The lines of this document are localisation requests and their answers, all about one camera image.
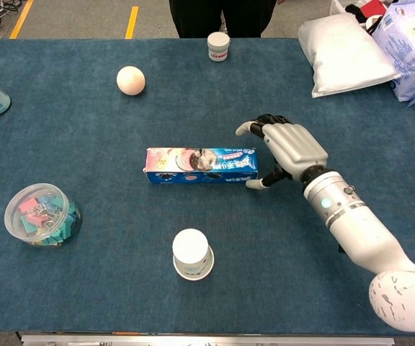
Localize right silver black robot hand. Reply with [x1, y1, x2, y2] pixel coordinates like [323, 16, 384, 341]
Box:
[235, 114, 329, 191]

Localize blue cookie box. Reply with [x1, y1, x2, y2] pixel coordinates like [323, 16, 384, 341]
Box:
[141, 146, 259, 185]

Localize pink binder clip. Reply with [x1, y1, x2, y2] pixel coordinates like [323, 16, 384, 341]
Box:
[18, 197, 48, 226]

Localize aluminium rail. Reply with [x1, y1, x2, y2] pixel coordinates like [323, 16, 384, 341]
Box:
[20, 334, 396, 346]

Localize clear tub of binder clips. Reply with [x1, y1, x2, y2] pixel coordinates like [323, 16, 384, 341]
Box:
[4, 182, 83, 249]

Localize white pillow bag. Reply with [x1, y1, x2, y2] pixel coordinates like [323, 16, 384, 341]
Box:
[297, 13, 401, 99]

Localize blue felt table cover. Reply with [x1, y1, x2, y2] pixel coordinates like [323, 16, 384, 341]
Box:
[0, 37, 415, 334]

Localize upturned white paper cup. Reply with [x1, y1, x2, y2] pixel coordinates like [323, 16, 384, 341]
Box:
[171, 228, 215, 281]

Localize red object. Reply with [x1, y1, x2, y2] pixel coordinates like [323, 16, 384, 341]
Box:
[358, 0, 388, 16]

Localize cream ball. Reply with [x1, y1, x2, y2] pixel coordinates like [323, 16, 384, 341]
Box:
[116, 66, 146, 97]

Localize small white red-label jar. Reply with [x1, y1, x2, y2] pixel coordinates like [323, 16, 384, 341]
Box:
[207, 32, 231, 63]

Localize person in black trousers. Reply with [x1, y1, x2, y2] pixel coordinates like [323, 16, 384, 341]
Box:
[169, 0, 277, 39]

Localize blue white printed package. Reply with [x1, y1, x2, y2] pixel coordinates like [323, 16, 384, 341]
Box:
[371, 1, 415, 107]

